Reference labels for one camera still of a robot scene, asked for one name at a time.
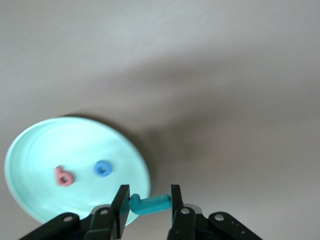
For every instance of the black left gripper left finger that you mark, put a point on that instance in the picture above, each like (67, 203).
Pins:
(120, 207)

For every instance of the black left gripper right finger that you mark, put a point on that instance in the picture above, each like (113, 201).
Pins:
(177, 205)

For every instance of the teal foam letter j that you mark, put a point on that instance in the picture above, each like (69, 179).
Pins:
(150, 203)

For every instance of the blue foam letter o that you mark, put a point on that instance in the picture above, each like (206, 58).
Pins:
(98, 172)

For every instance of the pink foam letter b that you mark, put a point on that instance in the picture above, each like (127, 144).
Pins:
(60, 181)

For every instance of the green plate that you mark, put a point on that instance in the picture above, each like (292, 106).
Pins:
(75, 145)

